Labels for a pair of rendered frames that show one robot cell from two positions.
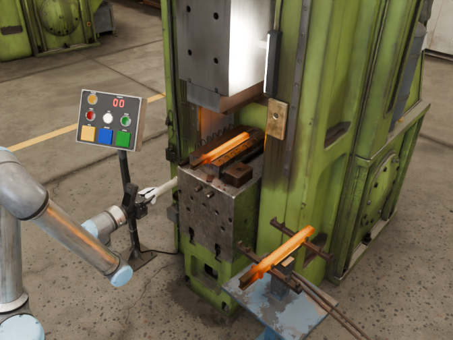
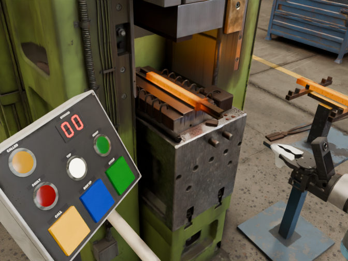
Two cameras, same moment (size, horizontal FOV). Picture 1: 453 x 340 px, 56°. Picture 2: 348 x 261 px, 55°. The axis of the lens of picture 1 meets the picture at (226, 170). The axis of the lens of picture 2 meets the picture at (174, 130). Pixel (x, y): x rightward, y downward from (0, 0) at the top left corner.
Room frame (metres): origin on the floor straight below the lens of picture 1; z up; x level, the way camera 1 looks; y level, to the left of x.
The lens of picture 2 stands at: (1.65, 1.16, 1.59)
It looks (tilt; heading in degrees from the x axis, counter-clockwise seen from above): 34 degrees down; 279
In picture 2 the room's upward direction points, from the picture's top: 2 degrees clockwise
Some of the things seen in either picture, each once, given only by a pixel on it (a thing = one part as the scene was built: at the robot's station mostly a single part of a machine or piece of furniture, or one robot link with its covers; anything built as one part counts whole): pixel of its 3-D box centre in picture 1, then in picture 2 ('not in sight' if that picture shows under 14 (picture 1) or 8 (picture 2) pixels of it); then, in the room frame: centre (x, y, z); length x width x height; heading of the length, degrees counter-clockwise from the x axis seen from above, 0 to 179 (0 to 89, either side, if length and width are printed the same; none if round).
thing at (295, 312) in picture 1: (278, 295); (315, 144); (1.20, -0.24, 0.67); 0.40 x 0.30 x 0.02; 45
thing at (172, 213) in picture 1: (175, 213); (105, 249); (2.07, 0.32, 0.36); 0.09 x 0.07 x 0.12; 51
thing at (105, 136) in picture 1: (106, 136); (97, 200); (1.92, 0.63, 1.01); 0.07 x 0.05 x 0.07; 76
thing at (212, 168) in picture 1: (230, 148); (159, 95); (1.92, -0.02, 0.96); 0.42 x 0.20 x 0.09; 141
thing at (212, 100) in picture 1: (232, 83); (160, 3); (1.92, -0.02, 1.32); 0.42 x 0.20 x 0.10; 141
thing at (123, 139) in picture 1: (123, 139); (119, 175); (1.90, 0.53, 1.01); 0.07 x 0.05 x 0.07; 76
